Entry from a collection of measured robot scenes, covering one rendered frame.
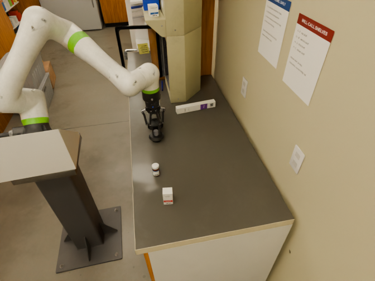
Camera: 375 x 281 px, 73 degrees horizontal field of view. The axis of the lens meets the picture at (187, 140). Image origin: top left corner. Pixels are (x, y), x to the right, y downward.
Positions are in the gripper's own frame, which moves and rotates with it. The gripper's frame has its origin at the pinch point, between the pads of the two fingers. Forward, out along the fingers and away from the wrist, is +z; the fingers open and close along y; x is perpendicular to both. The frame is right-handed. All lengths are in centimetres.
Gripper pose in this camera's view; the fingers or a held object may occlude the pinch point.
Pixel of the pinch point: (155, 129)
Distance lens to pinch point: 150.6
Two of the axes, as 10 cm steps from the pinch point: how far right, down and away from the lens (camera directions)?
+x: 1.9, 6.4, -7.4
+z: 0.2, 7.5, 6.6
